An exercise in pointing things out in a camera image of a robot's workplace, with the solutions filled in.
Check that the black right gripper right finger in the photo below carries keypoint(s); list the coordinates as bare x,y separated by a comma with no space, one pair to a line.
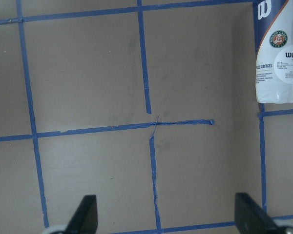
250,218

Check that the white blue tennis ball can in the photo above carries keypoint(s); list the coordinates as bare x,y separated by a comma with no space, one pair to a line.
274,51

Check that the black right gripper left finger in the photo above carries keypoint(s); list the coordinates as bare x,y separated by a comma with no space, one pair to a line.
85,218

